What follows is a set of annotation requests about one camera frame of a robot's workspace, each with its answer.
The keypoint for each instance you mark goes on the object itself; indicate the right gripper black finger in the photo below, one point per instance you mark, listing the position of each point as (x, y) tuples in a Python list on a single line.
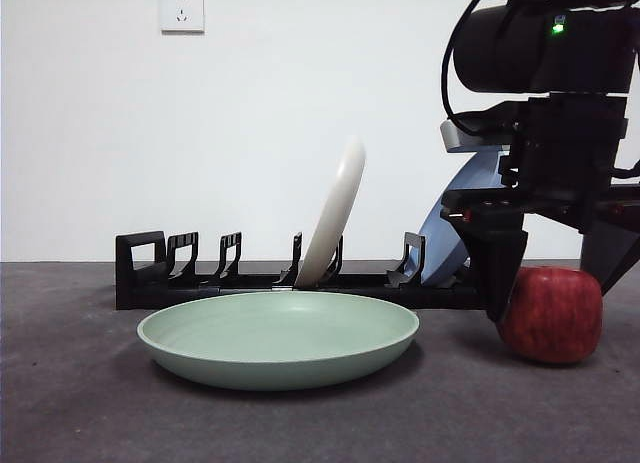
[(497, 263), (607, 253)]

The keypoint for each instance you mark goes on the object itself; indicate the red apple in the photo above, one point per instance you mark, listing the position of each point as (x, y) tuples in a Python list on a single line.
[(555, 318)]

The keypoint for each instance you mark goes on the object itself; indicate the green round plate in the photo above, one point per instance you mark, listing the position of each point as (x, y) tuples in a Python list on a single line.
[(280, 343)]

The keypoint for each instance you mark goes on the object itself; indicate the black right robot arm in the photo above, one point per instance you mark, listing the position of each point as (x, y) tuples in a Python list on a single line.
[(515, 48)]

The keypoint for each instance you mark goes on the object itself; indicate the blue round plate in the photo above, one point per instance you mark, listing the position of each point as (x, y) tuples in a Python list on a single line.
[(435, 253)]

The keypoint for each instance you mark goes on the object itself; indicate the black plate rack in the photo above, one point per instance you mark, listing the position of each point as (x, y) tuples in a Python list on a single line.
[(350, 295)]

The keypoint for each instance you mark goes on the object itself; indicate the cream white round plate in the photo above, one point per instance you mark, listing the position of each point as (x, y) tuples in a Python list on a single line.
[(335, 213)]

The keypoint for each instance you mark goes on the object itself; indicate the pale grey camera box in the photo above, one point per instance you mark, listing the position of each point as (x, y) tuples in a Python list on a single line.
[(457, 140)]

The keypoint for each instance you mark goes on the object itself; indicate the white wall socket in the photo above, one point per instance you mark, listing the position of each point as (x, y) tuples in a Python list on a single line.
[(182, 10)]

